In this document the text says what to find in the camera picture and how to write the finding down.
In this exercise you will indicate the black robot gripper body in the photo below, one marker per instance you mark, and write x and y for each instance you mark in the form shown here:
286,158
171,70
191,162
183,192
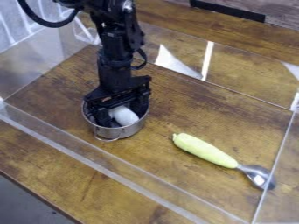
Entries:
118,91

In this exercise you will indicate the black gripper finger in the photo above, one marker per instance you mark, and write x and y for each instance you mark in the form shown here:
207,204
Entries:
139,104
102,117

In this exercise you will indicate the white plush mushroom brown cap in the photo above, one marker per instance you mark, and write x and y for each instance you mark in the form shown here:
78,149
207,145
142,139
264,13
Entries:
123,115

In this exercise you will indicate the silver metal pot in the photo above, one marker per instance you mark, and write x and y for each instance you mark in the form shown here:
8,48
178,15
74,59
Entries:
118,131

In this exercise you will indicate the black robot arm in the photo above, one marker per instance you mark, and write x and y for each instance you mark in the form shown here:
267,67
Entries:
122,37

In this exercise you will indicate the black bar at background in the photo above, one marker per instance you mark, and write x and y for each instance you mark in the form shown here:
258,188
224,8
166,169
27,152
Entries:
250,15

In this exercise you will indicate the clear acrylic enclosure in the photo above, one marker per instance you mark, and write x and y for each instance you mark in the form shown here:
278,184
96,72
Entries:
224,86

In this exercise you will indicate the yellow handled metal spoon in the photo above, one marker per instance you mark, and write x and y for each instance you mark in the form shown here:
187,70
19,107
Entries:
208,152

